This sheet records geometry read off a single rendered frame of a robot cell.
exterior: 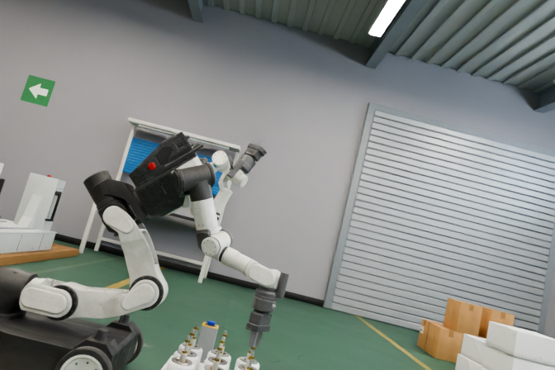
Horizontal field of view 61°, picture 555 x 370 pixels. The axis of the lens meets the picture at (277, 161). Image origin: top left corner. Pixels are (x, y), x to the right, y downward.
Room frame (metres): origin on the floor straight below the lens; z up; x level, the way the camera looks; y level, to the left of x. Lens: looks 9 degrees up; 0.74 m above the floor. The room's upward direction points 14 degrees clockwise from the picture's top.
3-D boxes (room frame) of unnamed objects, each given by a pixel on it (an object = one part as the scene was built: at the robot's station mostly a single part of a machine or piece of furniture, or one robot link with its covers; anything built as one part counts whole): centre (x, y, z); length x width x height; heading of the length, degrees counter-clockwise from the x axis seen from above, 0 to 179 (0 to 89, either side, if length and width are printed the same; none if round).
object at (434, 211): (6.91, -2.73, 1.55); 3.20 x 0.12 x 3.10; 92
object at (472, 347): (4.07, -2.17, 0.27); 0.39 x 0.39 x 0.18; 4
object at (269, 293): (1.88, -0.10, 0.57); 0.11 x 0.11 x 0.11; 74
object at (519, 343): (3.66, -2.16, 0.45); 0.39 x 0.39 x 0.18; 2
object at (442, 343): (5.04, -2.13, 0.15); 0.30 x 0.24 x 0.30; 0
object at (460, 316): (5.04, -2.28, 0.45); 0.30 x 0.24 x 0.30; 3
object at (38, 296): (2.09, 0.77, 0.28); 0.21 x 0.20 x 0.13; 92
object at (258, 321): (1.87, -0.09, 0.46); 0.13 x 0.10 x 0.12; 147
